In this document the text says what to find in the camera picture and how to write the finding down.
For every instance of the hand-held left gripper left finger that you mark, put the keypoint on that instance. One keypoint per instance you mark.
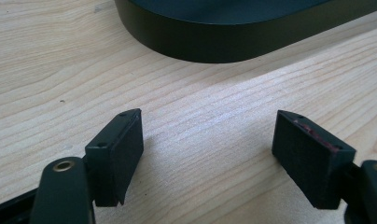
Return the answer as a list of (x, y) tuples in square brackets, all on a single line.
[(115, 161)]

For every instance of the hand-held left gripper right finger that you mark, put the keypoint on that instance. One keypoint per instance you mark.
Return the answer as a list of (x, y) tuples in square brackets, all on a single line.
[(311, 165)]

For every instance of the black rounded tray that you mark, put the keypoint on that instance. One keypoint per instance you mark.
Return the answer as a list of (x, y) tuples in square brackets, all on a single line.
[(227, 31)]

